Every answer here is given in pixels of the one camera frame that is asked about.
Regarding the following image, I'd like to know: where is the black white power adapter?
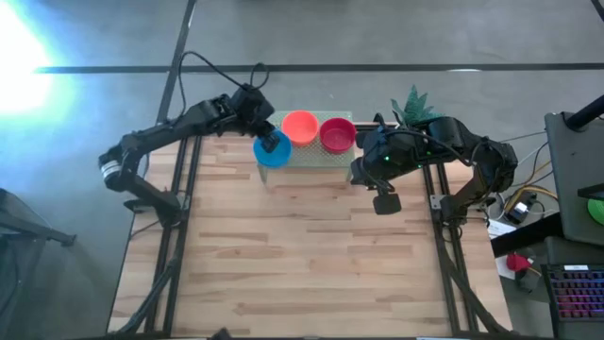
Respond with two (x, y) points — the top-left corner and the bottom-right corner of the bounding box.
(503, 200), (537, 226)

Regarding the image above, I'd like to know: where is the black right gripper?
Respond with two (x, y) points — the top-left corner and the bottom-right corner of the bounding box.
(349, 125), (428, 191)

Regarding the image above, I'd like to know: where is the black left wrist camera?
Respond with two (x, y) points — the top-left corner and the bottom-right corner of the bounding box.
(260, 131), (281, 154)

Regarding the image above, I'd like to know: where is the white paper sheet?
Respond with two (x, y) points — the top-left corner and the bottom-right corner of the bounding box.
(487, 219), (519, 241)

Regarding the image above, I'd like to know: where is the small red object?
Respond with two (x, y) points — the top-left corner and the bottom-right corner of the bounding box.
(506, 253), (532, 274)

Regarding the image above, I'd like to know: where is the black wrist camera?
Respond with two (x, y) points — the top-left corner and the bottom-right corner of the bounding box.
(372, 191), (402, 216)
(260, 131), (281, 154)

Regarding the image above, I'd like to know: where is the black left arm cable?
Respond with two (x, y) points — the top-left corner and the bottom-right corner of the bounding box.
(176, 50), (271, 117)

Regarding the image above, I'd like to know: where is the orange mini bowl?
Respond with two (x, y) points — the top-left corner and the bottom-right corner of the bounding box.
(281, 110), (321, 147)

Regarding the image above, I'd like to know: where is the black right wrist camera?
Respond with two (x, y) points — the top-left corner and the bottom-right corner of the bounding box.
(372, 191), (402, 216)

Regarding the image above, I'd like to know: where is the grey equipment box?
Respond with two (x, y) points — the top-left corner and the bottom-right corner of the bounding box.
(545, 110), (604, 247)

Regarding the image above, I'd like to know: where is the green filament spool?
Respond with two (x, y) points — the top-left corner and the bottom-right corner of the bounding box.
(587, 197), (604, 227)

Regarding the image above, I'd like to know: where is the red mini bowl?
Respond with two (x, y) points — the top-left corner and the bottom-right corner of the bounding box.
(319, 117), (358, 155)

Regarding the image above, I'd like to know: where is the green artificial plant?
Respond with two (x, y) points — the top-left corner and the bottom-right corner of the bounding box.
(390, 84), (445, 127)

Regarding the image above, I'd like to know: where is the black pole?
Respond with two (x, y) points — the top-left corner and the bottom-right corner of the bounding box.
(564, 93), (604, 132)

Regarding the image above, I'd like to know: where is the yellow cable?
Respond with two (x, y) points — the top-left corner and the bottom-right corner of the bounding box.
(502, 160), (561, 209)

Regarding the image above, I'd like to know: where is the blue mini bowl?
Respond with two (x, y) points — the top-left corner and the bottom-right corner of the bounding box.
(252, 129), (294, 169)

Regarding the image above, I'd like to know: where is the green perforated metal shelf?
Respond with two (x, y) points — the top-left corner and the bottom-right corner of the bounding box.
(257, 110), (356, 183)

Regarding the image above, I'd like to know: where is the backlit keyboard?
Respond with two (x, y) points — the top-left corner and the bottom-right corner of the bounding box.
(541, 263), (604, 325)

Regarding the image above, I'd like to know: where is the dark grey side table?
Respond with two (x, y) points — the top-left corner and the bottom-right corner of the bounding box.
(0, 187), (77, 332)

